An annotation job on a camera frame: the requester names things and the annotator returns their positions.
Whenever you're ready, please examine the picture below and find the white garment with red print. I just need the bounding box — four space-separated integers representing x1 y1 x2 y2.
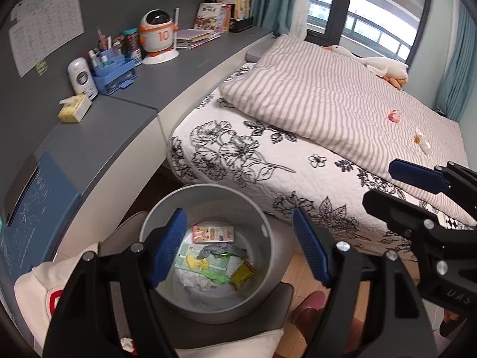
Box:
14 242 101 329

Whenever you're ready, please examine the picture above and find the teal lidded can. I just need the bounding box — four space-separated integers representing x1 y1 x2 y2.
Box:
121 27 143 66

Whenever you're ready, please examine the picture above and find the bunch of pens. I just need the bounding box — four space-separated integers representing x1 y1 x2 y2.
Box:
87 26 123 68

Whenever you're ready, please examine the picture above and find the grey wrapper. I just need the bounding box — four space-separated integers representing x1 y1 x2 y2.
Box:
197 243 232 262

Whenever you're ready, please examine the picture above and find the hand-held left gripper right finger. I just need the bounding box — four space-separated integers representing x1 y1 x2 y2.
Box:
292 207 438 358

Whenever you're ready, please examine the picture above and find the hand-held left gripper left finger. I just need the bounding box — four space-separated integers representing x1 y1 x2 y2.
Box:
43 208 189 358

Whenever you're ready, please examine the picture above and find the white sheer curtain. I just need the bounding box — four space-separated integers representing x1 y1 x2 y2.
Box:
291 0 317 41

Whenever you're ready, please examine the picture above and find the row of upright books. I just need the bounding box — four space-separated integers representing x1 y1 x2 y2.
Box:
193 0 255 34

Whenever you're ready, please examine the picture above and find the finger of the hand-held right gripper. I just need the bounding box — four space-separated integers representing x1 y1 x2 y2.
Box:
388 158 477 204
362 188 477 255

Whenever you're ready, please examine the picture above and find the yellow tissue box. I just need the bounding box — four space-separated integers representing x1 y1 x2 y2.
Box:
57 94 92 124

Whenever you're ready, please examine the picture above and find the white rounded desk device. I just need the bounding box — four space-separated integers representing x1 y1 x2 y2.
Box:
67 57 99 101

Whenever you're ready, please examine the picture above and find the pink snack box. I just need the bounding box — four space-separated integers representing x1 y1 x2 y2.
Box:
191 225 236 245

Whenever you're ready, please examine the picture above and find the large white printed sheet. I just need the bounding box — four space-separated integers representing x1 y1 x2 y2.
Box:
8 0 86 78

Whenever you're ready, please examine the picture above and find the stack of flat books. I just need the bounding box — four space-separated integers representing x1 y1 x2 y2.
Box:
174 28 222 50

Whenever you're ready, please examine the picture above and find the small yellow wrapper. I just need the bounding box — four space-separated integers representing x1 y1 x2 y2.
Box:
185 254 210 270

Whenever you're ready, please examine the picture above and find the pink slipper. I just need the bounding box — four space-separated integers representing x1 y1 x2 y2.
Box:
291 290 336 344

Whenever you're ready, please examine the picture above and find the blue board with white lines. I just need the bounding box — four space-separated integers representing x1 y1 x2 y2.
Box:
0 151 83 284

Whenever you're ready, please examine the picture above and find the grey desk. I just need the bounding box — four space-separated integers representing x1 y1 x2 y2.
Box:
0 26 284 344

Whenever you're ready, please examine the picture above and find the pink grey striped blanket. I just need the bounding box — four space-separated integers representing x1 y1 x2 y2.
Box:
218 34 477 228

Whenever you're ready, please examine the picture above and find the grey round trash bin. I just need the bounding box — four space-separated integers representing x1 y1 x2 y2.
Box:
139 184 284 324

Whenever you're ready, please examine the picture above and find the white orange robot toy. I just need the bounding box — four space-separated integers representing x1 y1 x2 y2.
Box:
139 7 180 65

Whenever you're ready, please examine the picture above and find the pale green packet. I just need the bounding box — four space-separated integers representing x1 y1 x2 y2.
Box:
175 242 228 271

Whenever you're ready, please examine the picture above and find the white floral bed cover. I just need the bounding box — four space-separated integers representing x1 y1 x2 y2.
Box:
166 63 477 265

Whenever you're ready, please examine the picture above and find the white goose plush toy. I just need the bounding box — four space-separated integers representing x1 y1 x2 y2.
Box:
322 45 410 84

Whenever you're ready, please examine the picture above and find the yellow snack packet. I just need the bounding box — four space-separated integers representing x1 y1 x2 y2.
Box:
229 262 258 292

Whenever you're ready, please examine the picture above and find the bright green wrapper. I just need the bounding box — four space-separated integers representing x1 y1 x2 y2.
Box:
201 266 231 284

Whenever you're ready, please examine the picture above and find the blue desk organizer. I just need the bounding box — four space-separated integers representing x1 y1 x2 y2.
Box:
91 47 138 95

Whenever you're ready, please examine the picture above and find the black framed window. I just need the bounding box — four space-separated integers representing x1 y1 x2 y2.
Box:
306 0 436 64

